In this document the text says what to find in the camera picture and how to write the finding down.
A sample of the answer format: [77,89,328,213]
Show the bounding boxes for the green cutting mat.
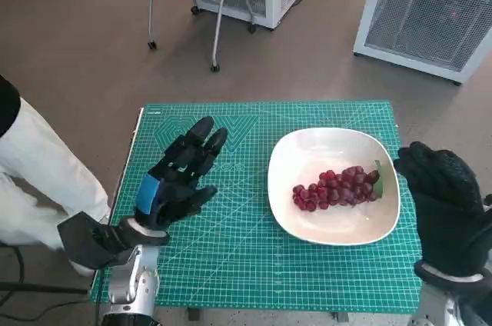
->
[88,101,422,308]

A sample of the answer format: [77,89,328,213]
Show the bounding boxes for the black left hand blue tape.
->
[133,115,228,231]

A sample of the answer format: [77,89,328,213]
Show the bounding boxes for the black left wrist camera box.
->
[56,212,134,270]

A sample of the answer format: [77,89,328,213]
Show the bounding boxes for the white cabinet with mesh panel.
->
[352,0,492,87]

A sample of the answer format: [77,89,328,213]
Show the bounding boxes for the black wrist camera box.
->
[460,294,492,326]
[56,212,134,270]

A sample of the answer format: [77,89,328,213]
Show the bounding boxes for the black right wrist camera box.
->
[460,294,492,326]

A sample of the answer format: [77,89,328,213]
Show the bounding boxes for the red toy grape bunch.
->
[291,159,387,211]

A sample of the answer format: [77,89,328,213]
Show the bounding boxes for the black floor cables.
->
[0,241,91,326]

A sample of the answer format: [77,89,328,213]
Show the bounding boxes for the white square plate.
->
[267,128,401,246]

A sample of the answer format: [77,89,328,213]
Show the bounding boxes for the black gloved right hand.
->
[394,141,492,278]

